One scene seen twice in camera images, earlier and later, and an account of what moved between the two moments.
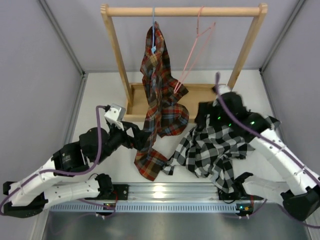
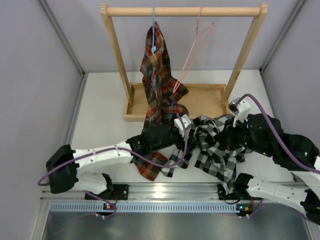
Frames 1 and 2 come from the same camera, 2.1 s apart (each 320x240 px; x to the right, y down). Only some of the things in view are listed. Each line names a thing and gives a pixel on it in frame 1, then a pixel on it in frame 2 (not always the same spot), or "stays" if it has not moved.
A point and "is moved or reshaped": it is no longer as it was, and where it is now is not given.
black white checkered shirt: [209, 149] is moved or reshaped
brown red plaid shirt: [162, 90] stays
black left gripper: [141, 136] to [180, 145]
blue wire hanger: [154, 48] stays
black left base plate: [122, 190] stays
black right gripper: [207, 108] to [226, 137]
